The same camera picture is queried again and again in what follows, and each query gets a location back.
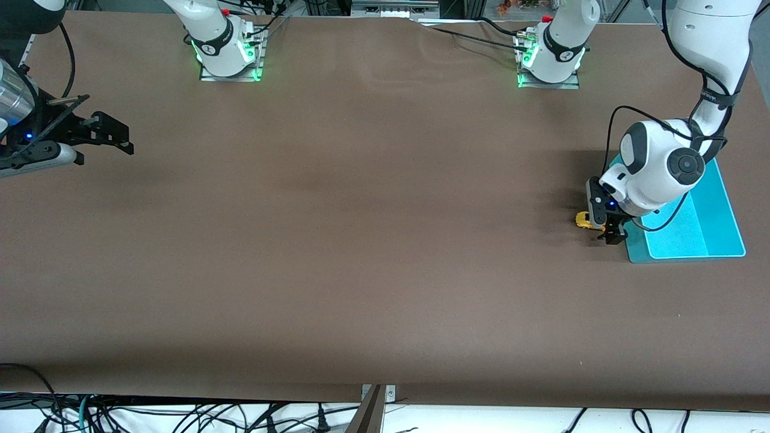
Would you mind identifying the black base connector cables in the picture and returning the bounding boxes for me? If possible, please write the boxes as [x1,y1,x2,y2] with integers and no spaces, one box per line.
[238,0,292,46]

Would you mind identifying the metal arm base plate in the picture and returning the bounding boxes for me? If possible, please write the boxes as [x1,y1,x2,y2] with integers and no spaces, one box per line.
[517,33,580,90]
[200,27,265,82]

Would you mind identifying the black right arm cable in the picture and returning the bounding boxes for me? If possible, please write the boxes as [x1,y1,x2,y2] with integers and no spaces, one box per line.
[58,23,76,100]

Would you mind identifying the black looping floor cable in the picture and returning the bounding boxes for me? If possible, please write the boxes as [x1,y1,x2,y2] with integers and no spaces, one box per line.
[0,363,64,433]

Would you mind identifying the long black table cable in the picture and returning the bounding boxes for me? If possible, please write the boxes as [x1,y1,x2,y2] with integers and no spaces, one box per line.
[421,24,525,48]

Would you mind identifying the teal plastic bin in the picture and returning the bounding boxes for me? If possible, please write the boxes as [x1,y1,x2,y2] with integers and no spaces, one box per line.
[609,153,747,264]

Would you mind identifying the thin black looped cable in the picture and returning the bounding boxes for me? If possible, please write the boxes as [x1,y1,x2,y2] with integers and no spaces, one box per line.
[628,191,690,233]

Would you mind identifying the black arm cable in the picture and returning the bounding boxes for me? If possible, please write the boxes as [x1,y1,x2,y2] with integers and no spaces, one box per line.
[58,23,76,100]
[606,105,730,181]

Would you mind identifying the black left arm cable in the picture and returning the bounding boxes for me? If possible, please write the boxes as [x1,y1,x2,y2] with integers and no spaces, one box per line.
[606,105,730,181]

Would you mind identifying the dark angled support bar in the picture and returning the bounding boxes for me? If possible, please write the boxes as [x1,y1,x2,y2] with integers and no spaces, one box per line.
[345,385,386,433]

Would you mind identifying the short black table cable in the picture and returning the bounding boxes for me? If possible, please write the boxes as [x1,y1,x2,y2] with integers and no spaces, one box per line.
[477,17,531,38]

